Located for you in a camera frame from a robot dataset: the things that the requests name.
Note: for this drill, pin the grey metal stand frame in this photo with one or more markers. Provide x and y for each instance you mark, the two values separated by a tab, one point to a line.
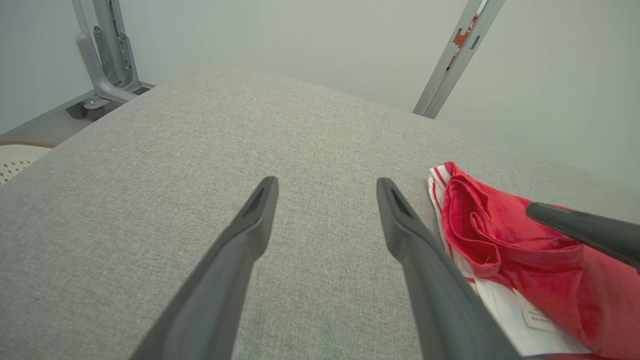
107	90

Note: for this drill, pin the grey metal partition post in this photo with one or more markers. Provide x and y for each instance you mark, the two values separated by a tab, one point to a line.
450	70

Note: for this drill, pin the red white basketball jersey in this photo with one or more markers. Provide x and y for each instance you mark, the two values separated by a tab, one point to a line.
500	235

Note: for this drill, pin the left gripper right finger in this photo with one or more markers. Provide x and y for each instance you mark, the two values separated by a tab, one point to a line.
440	290

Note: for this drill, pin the white perforated laundry basket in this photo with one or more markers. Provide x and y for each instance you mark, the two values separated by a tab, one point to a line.
15	160

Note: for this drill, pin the black caster wheel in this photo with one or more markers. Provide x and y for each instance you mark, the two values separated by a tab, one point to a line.
85	111

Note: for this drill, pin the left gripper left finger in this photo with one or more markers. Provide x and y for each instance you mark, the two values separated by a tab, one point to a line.
225	280

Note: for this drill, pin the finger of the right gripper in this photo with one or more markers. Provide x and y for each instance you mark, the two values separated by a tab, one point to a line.
590	230

